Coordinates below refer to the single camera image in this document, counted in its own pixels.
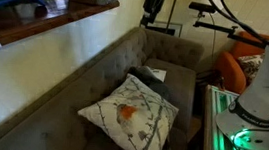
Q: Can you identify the dark grey towel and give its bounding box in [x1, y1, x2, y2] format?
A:
[128, 66, 171, 101]

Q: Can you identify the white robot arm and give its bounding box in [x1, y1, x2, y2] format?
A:
[215, 46, 269, 150]

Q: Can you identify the white bird print pillow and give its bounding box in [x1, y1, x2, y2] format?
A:
[78, 73, 178, 150]

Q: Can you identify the white paper on sofa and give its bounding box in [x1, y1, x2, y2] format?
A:
[150, 68, 167, 81]

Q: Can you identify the orange armchair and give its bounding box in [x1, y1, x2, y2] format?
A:
[214, 40, 265, 94]

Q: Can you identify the grey tufted sofa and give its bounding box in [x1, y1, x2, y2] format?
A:
[0, 28, 204, 150]

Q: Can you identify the floral cushion on armchair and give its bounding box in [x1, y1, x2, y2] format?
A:
[238, 54, 264, 84]

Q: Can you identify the wooden counter shelf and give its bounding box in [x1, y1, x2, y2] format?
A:
[0, 0, 120, 45]

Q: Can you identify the black camera on boom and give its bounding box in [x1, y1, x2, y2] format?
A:
[184, 0, 269, 50]

